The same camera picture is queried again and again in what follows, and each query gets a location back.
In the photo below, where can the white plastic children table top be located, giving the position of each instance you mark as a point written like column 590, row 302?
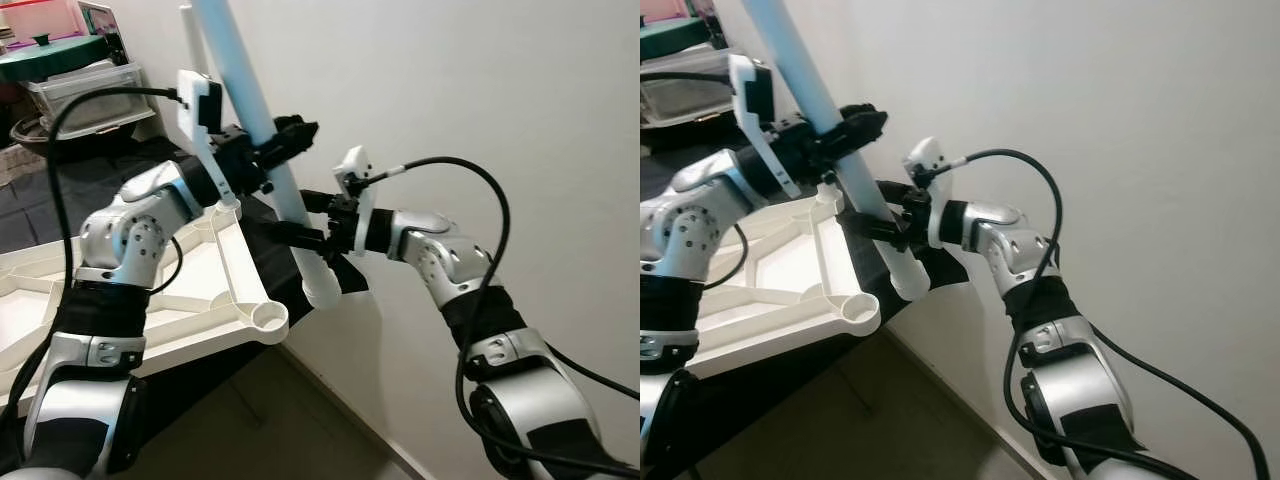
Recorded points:
column 235, row 275
column 800, row 300

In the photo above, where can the clear plastic storage box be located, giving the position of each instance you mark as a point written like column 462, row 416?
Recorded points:
column 95, row 100
column 680, row 95

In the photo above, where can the colourful printed box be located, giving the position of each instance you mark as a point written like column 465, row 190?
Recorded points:
column 708, row 18
column 100, row 25

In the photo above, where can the green pot lid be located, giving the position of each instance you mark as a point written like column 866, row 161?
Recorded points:
column 50, row 55
column 670, row 38

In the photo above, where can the pink cardboard box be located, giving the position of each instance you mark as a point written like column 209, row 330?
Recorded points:
column 665, row 10
column 35, row 15

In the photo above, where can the black wok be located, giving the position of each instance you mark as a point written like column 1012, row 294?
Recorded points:
column 28, row 135

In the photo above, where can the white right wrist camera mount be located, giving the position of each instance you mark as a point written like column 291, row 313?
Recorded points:
column 352, row 165
column 922, row 155

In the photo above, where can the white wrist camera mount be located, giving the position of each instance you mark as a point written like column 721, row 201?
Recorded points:
column 190, row 100
column 352, row 165
column 742, row 100
column 922, row 155

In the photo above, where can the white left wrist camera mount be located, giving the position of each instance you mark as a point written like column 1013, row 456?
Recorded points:
column 190, row 100
column 742, row 100

